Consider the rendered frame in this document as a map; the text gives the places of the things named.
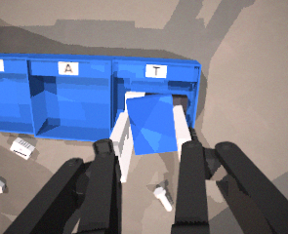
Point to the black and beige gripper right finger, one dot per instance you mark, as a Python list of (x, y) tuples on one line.
[(257, 205)]

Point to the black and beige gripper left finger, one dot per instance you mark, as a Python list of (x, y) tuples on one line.
[(56, 208)]

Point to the blue rack of three bins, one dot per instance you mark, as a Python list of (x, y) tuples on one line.
[(78, 106)]

